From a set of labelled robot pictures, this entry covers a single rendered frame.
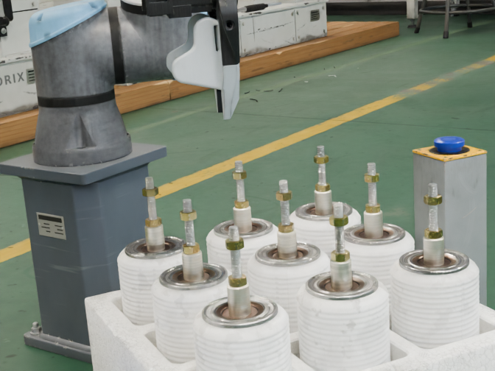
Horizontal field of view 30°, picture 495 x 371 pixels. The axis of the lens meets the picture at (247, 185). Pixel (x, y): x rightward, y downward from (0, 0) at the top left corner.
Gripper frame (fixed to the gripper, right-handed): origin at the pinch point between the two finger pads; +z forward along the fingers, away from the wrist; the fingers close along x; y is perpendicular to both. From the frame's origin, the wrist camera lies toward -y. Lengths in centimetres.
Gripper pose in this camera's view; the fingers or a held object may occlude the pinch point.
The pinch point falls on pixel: (230, 100)
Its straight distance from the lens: 86.3
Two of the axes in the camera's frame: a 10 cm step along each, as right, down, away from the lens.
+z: 0.7, 9.6, 2.6
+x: 1.7, 2.5, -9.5
